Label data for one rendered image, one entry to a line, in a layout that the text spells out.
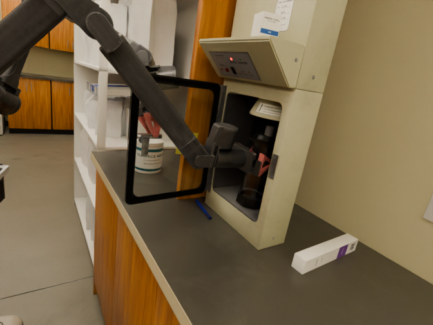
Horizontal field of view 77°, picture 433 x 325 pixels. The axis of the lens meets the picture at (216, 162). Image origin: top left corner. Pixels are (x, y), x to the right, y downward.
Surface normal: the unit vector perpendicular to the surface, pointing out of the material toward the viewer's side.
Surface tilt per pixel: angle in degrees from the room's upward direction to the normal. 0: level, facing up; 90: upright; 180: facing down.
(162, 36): 89
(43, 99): 90
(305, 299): 0
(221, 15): 90
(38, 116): 90
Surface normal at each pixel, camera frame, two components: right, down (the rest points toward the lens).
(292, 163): 0.53, 0.33
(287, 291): 0.15, -0.94
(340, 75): -0.83, 0.04
